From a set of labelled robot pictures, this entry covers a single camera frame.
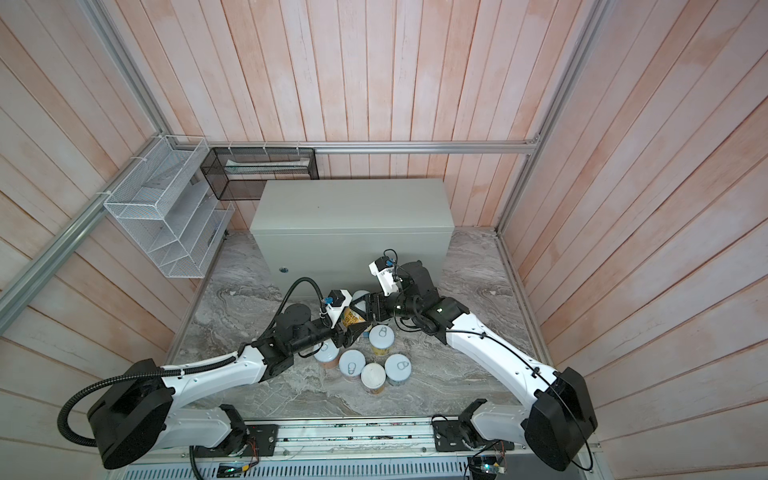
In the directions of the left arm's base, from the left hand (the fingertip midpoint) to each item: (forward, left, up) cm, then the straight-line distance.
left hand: (361, 316), depth 78 cm
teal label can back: (+3, 0, +7) cm, 8 cm away
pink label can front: (-9, +3, -11) cm, 14 cm away
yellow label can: (-3, +2, +4) cm, 5 cm away
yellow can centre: (-1, -6, -12) cm, 13 cm away
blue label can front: (-10, -10, -11) cm, 18 cm away
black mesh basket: (+52, +45, +8) cm, 69 cm away
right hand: (+1, 0, +5) cm, 5 cm away
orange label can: (-9, +8, -5) cm, 13 cm away
